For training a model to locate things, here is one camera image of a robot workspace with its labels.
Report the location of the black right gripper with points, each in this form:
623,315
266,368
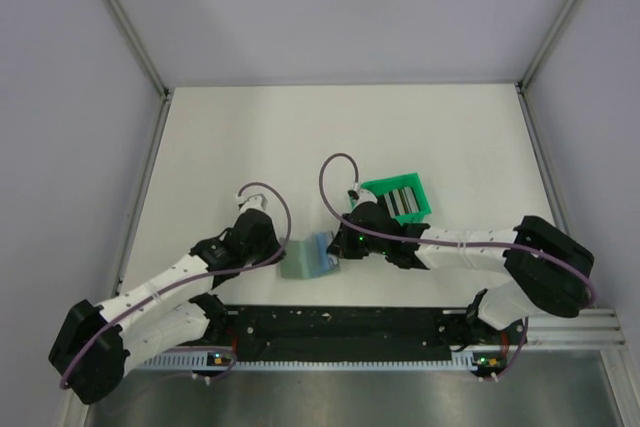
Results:
342,246

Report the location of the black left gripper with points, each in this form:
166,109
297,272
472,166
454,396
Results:
271,235

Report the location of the sage green leather card holder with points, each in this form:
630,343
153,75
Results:
308,259

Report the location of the green plastic card bin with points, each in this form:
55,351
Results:
379,187

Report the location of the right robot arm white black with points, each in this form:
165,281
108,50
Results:
496,276

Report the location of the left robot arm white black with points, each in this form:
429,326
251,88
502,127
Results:
98,345

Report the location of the stack of cards in bin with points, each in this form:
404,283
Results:
401,202

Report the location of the metal sheet panel front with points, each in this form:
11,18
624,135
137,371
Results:
542,389

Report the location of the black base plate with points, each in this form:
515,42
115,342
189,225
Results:
351,334

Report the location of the white slotted cable duct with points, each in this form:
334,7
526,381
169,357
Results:
213,362

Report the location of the aluminium frame rail front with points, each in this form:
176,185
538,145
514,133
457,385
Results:
592,329

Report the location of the aluminium frame post left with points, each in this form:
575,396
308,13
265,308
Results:
136,46

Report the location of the aluminium frame post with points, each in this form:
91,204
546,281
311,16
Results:
552,36
136,46

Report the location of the aluminium frame post right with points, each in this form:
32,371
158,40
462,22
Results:
552,36

